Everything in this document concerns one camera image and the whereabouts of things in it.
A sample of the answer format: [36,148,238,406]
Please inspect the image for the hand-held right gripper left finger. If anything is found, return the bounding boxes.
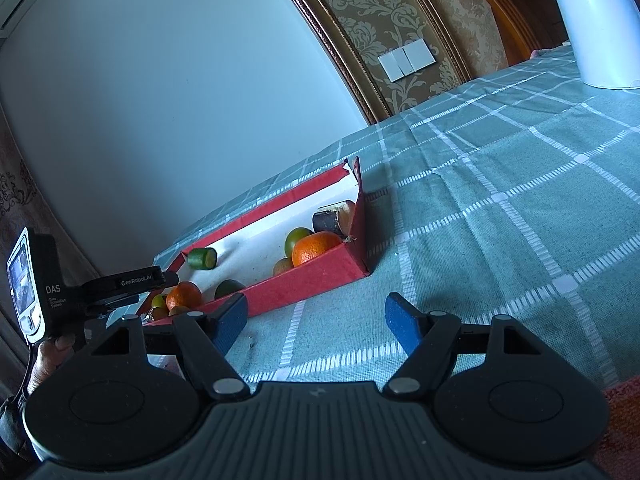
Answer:
[82,292,251,401]

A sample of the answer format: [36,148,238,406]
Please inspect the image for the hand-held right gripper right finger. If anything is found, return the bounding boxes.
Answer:
[382,292,551,401]

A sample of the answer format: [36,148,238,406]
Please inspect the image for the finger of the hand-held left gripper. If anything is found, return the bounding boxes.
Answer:
[82,269,180,311]

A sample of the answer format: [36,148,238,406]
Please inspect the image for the green cucumber piece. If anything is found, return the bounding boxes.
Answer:
[214,279,247,301]
[187,247,218,271]

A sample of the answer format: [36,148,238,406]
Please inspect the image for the orange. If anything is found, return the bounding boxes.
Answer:
[166,281,203,311]
[291,231,343,268]

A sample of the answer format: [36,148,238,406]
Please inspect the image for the red shallow cardboard box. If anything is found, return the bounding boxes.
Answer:
[142,156,372,333]

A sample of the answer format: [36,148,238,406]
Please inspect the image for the person's left hand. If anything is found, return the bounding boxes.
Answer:
[27,335,88,395]

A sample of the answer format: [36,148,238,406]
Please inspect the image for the teal checked tablecloth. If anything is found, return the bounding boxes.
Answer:
[152,42,640,396]

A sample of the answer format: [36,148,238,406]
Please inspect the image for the pink floral cloth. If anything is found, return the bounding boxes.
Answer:
[595,375,640,480]

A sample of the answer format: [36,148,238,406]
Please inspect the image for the pink crumpled cloth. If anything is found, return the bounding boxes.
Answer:
[530,42,573,58]

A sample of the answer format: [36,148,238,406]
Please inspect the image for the brown wooden headboard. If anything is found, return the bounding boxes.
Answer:
[457,0,571,68]

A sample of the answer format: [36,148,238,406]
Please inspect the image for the white wall switch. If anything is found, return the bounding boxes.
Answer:
[378,39,436,81]

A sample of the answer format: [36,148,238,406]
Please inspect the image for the gold wall trim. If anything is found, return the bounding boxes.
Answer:
[265,0,473,126]

